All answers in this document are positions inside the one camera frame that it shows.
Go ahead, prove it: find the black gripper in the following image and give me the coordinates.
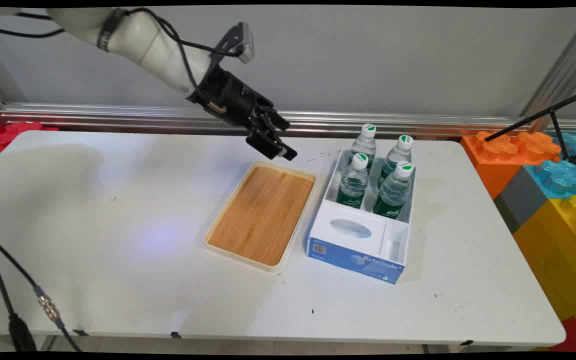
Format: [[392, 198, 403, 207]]
[[186, 65, 298, 162]]

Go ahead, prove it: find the water bottle with green label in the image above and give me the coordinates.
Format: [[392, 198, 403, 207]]
[[378, 134, 414, 188], [350, 123, 377, 171], [373, 161, 414, 220], [336, 153, 370, 209]]

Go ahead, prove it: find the bamboo tray with cream rim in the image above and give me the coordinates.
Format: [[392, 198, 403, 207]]
[[204, 160, 317, 273]]

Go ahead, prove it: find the white and blue cardboard box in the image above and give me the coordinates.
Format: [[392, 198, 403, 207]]
[[307, 148, 417, 285]]

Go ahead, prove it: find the orange giant building block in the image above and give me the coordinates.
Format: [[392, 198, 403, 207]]
[[460, 131, 562, 201]]

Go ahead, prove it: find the grey giant building block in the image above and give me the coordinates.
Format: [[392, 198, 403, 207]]
[[494, 166, 549, 235]]

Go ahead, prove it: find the black tripod stand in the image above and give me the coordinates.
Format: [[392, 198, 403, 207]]
[[484, 87, 576, 169]]

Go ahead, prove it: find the light blue giant building block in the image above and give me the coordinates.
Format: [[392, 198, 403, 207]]
[[523, 132, 576, 200]]

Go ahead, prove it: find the yellow giant building block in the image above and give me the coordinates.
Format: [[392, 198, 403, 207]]
[[513, 195, 576, 347]]

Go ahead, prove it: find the red giant building block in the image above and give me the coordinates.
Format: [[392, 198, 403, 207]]
[[549, 316, 576, 353]]

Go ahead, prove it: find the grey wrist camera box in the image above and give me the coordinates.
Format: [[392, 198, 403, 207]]
[[222, 21, 256, 65]]

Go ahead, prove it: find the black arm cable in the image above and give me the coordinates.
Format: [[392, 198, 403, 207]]
[[0, 7, 245, 108]]

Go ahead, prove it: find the aluminium frame rail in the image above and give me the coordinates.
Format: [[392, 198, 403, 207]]
[[0, 102, 576, 139]]

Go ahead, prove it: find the black cable with metal connector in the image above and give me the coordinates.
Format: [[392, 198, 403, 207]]
[[0, 231, 83, 352]]

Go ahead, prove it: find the thick black cable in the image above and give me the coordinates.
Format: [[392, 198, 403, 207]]
[[0, 250, 38, 352]]

